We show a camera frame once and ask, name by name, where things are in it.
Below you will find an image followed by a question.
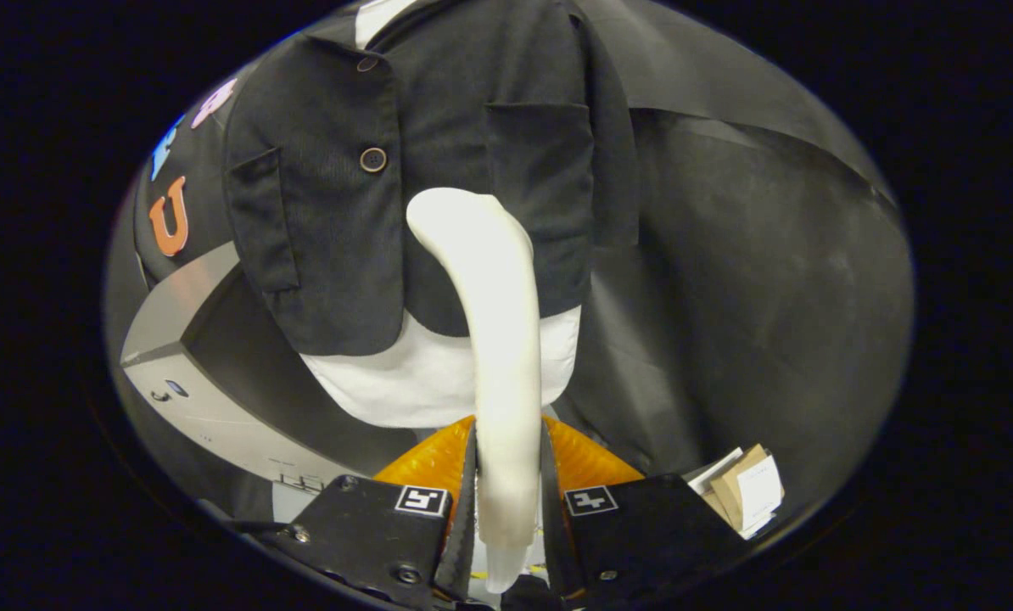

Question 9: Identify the black backdrop cloth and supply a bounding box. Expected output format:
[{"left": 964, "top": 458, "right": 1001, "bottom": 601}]
[{"left": 104, "top": 0, "right": 915, "bottom": 514}]

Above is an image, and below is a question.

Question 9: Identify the white mannequin torso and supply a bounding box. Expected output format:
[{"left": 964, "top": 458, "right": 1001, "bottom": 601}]
[{"left": 300, "top": 0, "right": 583, "bottom": 429}]

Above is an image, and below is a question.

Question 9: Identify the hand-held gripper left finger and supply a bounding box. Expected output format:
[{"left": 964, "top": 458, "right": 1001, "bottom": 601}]
[{"left": 282, "top": 416, "right": 479, "bottom": 611}]

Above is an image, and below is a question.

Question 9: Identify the black blazer jacket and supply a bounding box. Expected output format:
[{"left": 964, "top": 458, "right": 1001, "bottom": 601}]
[{"left": 222, "top": 0, "right": 640, "bottom": 357}]

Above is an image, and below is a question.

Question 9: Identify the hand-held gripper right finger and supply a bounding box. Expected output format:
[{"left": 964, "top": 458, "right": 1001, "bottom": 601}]
[{"left": 540, "top": 416, "right": 749, "bottom": 599}]

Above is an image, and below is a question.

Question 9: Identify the grey cabinet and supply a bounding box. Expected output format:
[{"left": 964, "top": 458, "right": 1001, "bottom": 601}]
[{"left": 120, "top": 242, "right": 419, "bottom": 524}]

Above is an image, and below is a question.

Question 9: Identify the white garment steamer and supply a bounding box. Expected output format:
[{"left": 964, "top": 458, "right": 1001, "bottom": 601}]
[{"left": 406, "top": 187, "right": 545, "bottom": 595}]

